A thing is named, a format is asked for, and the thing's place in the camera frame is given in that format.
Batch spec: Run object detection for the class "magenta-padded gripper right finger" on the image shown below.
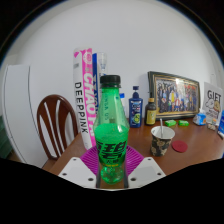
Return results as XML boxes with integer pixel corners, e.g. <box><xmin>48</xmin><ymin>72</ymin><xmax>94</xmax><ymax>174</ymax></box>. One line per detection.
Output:
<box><xmin>123</xmin><ymin>145</ymin><xmax>167</xmax><ymax>190</ymax></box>

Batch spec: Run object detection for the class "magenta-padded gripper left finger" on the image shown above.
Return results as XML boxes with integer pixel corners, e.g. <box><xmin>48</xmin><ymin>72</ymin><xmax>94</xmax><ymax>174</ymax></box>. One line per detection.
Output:
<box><xmin>58</xmin><ymin>144</ymin><xmax>102</xmax><ymax>190</ymax></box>

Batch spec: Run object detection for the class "green plastic drink bottle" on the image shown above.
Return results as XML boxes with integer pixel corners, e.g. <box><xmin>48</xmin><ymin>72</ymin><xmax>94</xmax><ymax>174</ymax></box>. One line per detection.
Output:
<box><xmin>93</xmin><ymin>74</ymin><xmax>131</xmax><ymax>185</ymax></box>

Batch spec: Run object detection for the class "dark floral paper cup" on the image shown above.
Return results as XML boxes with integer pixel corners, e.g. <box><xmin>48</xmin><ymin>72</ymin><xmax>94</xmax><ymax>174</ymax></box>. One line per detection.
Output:
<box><xmin>150</xmin><ymin>125</ymin><xmax>176</xmax><ymax>158</ymax></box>

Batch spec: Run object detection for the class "flat round red coaster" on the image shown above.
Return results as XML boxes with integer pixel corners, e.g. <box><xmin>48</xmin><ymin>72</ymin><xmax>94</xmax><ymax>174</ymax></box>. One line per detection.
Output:
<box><xmin>171</xmin><ymin>139</ymin><xmax>189</xmax><ymax>154</ymax></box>

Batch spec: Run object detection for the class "amber bottle with yellow label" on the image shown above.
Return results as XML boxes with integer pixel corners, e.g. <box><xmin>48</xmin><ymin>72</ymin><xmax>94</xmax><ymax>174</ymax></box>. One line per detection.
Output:
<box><xmin>145</xmin><ymin>97</ymin><xmax>158</xmax><ymax>127</ymax></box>

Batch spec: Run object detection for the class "dark blue pump bottle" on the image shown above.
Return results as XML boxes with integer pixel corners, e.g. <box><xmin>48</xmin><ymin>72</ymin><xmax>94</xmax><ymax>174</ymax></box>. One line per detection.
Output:
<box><xmin>128</xmin><ymin>85</ymin><xmax>144</xmax><ymax>129</ymax></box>

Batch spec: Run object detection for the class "pink and white shuttlecock tube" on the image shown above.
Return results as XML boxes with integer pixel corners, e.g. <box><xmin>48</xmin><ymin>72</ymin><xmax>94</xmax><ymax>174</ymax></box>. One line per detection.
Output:
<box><xmin>72</xmin><ymin>47</ymin><xmax>99</xmax><ymax>151</ymax></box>

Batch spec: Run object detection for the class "blue and white tissue pack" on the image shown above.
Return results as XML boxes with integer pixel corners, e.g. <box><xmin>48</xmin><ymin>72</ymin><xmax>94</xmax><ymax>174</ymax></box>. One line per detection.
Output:
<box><xmin>193</xmin><ymin>111</ymin><xmax>208</xmax><ymax>127</ymax></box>

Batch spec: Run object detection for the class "small box with orange top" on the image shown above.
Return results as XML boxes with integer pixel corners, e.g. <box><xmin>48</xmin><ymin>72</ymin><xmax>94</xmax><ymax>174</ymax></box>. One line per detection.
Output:
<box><xmin>206</xmin><ymin>118</ymin><xmax>218</xmax><ymax>131</ymax></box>

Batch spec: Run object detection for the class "framed group photo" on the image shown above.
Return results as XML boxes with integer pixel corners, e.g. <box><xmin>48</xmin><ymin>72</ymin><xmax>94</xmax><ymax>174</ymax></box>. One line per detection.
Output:
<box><xmin>147</xmin><ymin>70</ymin><xmax>202</xmax><ymax>122</ymax></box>

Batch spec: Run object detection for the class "blue plastic pouch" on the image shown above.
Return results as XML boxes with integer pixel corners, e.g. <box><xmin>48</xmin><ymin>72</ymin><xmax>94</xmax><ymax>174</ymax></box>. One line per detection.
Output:
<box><xmin>217</xmin><ymin>109</ymin><xmax>224</xmax><ymax>138</ymax></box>

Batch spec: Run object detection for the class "white green-striped shuttlecock tube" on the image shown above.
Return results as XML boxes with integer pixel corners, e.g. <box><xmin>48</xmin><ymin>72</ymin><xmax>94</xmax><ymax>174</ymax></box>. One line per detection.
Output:
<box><xmin>91</xmin><ymin>51</ymin><xmax>109</xmax><ymax>113</ymax></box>

